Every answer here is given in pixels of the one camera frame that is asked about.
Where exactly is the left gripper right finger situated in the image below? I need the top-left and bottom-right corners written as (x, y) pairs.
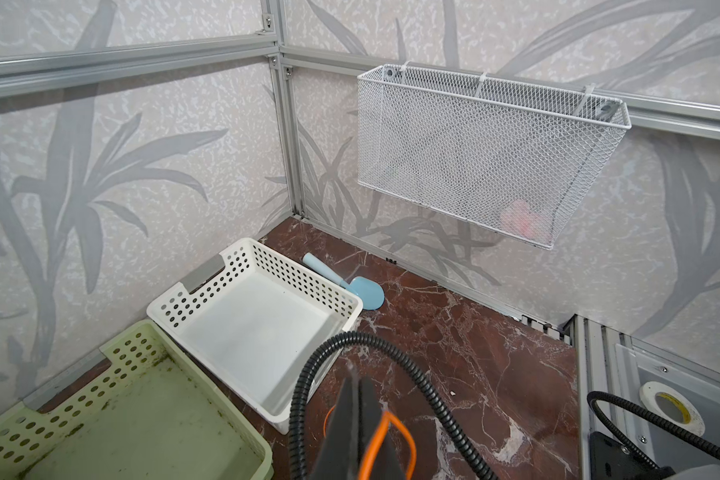
top-left (359, 377), bottom-right (405, 479)

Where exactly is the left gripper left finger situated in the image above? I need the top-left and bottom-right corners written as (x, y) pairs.
top-left (309, 376), bottom-right (362, 479)

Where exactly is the orange cable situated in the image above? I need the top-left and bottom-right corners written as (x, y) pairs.
top-left (322, 403), bottom-right (418, 480)

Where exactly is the white perforated basket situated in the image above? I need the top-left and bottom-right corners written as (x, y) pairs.
top-left (147, 238), bottom-right (363, 434)

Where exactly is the light blue plastic scoop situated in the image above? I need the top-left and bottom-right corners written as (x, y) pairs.
top-left (302, 253), bottom-right (385, 310)

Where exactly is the middle green perforated basket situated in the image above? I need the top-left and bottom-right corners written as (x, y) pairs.
top-left (0, 320), bottom-right (274, 479)

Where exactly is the white tape roll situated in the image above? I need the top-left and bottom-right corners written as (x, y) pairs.
top-left (639, 381), bottom-right (706, 436)

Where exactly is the pink object in mesh basket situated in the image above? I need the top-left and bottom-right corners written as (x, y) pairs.
top-left (500, 199), bottom-right (550, 244)

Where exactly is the white wire mesh basket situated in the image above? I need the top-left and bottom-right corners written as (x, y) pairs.
top-left (357, 64), bottom-right (631, 250)

